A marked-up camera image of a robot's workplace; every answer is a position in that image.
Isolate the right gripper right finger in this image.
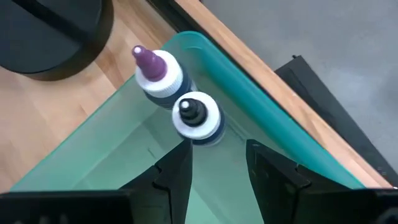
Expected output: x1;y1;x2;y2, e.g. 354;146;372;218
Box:
246;139;351;224

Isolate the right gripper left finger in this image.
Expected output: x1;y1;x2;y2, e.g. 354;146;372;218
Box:
120;139;193;224

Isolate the large black-tipped dye bottle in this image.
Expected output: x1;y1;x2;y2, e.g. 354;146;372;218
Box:
172;91;226;147

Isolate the large purple-tipped dye bottle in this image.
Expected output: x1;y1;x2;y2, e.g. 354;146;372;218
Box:
132;45;195;110

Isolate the translucent teal plastic bin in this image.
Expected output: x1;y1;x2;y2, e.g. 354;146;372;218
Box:
11;30;366;224

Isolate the white globe lamp black stand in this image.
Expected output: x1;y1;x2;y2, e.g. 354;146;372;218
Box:
0;0;114;82

